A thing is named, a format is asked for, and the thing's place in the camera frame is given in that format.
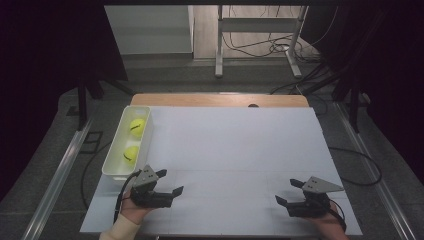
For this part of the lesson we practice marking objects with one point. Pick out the person's left hand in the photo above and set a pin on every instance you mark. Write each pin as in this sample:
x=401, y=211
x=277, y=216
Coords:
x=133, y=213

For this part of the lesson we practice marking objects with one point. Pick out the white table cover sheet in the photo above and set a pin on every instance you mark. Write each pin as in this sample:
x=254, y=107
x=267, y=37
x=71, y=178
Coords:
x=233, y=140

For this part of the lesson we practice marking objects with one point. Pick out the yellow tennis ball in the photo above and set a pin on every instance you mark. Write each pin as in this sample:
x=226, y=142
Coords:
x=131, y=155
x=137, y=128

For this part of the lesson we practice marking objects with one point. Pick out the white plastic bin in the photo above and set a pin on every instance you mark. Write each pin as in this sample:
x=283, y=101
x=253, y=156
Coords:
x=116, y=166

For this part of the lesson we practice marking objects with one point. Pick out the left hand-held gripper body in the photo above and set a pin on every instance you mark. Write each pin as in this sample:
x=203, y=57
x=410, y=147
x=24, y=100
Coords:
x=150, y=198

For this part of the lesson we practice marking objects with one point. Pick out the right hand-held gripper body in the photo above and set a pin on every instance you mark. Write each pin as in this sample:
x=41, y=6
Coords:
x=308, y=208

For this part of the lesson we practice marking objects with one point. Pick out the white metal stand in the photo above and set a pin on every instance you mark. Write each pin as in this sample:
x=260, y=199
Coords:
x=256, y=25

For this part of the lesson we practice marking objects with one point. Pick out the person's right hand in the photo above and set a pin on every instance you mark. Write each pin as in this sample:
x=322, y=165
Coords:
x=330, y=225

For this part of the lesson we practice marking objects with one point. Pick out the white cabinet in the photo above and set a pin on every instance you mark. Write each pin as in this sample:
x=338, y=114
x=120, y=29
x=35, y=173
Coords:
x=150, y=30

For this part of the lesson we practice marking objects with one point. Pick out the dark round table grommet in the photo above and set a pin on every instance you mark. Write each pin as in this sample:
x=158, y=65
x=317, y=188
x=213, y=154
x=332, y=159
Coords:
x=253, y=105

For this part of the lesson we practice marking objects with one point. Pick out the aluminium floor rail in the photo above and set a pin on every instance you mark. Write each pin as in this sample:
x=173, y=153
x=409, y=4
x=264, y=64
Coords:
x=56, y=186
x=395, y=213

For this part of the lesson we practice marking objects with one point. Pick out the black tripod stand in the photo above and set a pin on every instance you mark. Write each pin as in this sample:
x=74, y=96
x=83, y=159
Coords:
x=355, y=110
x=81, y=106

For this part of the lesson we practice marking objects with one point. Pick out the dark curtain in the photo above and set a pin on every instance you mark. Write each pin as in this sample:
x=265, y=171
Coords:
x=40, y=66
x=393, y=66

